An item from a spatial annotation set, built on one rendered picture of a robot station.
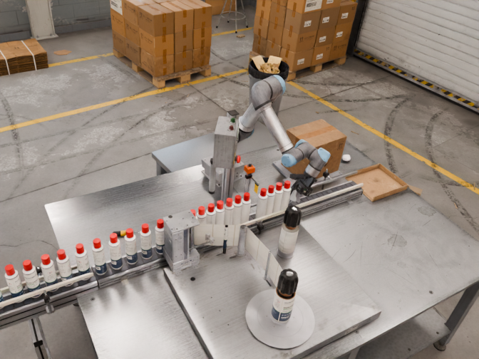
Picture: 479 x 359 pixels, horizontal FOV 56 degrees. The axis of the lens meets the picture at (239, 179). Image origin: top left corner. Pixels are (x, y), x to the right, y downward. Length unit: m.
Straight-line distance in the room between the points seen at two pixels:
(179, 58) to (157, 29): 0.50
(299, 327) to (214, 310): 0.38
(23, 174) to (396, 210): 3.18
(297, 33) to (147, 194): 3.76
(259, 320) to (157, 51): 4.09
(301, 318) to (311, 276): 0.27
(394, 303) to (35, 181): 3.16
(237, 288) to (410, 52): 5.17
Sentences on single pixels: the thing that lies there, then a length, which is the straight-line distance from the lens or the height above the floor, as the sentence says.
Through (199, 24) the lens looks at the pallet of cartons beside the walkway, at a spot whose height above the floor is 0.70.
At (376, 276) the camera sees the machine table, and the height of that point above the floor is 0.83.
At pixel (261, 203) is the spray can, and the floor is 1.01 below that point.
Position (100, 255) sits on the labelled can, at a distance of 2.15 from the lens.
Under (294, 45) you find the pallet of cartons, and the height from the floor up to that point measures 0.49.
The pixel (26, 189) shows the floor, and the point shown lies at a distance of 4.28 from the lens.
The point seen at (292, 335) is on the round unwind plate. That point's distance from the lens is 2.04.
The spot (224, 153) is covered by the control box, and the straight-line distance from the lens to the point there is 2.11.
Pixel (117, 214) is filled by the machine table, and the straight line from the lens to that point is 2.61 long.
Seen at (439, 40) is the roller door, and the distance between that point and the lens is 6.55.
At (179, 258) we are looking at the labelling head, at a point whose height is 0.96.
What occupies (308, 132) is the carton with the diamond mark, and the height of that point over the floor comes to 1.12.
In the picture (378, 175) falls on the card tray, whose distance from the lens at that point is 3.14.
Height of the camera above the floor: 2.56
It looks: 37 degrees down
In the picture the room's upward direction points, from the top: 6 degrees clockwise
